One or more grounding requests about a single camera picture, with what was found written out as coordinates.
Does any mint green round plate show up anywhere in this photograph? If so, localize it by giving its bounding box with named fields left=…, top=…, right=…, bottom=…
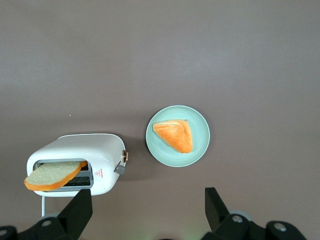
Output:
left=145, top=105, right=211, bottom=168

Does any grey toaster lever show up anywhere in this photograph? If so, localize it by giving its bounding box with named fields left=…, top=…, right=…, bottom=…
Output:
left=113, top=161, right=126, bottom=176

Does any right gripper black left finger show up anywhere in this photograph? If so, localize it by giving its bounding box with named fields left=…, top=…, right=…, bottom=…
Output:
left=16, top=189, right=94, bottom=240

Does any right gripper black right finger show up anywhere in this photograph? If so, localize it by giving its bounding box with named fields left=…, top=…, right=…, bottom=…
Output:
left=201, top=187, right=307, bottom=240

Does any triangular orange bread piece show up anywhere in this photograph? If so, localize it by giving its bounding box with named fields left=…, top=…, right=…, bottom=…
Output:
left=152, top=119, right=194, bottom=154

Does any square toast slice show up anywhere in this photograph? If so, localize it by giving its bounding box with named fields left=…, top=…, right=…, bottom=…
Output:
left=23, top=160, right=88, bottom=192

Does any white two-slot toaster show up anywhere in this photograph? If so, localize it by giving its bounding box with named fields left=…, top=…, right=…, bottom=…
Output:
left=26, top=133, right=130, bottom=198

